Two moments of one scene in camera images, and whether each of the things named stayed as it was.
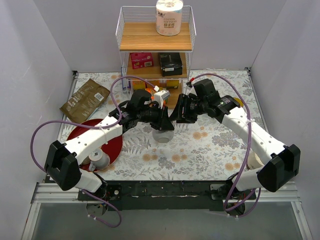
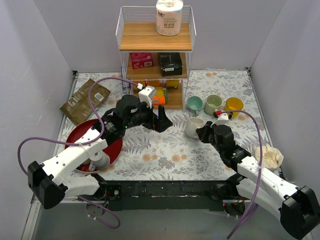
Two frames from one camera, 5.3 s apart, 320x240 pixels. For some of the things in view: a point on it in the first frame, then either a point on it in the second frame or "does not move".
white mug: [162, 136] → [192, 124]
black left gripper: [161, 118] does not move
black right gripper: [185, 110] → [204, 132]
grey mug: [99, 159] does not move
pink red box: [141, 60] does not move
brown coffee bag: [84, 101] does not move
